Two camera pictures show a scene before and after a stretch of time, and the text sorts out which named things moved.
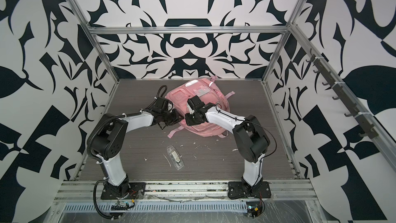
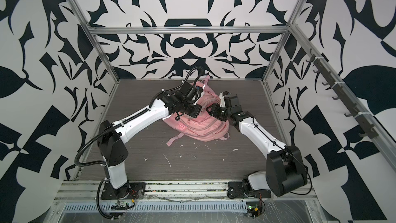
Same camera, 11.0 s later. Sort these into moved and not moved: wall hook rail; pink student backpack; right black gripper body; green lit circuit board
Moved: right black gripper body; pink student backpack
Not moved: wall hook rail; green lit circuit board
